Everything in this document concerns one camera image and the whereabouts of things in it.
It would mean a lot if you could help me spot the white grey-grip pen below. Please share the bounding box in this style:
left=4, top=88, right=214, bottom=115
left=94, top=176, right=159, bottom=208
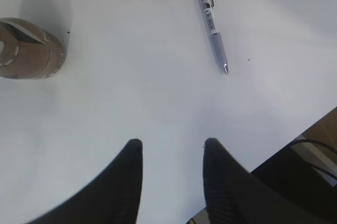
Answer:
left=198, top=0, right=229, bottom=75

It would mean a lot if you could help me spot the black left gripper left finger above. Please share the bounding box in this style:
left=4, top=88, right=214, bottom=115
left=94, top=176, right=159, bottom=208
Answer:
left=32, top=139, right=143, bottom=223

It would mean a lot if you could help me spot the black cable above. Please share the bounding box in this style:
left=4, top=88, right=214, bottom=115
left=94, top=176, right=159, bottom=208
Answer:
left=289, top=138, right=337, bottom=182

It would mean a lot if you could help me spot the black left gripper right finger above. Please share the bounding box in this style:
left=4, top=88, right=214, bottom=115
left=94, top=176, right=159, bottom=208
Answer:
left=203, top=138, right=325, bottom=223

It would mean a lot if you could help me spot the brown coffee bottle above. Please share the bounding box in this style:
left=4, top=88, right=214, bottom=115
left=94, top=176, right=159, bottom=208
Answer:
left=1, top=18, right=66, bottom=79

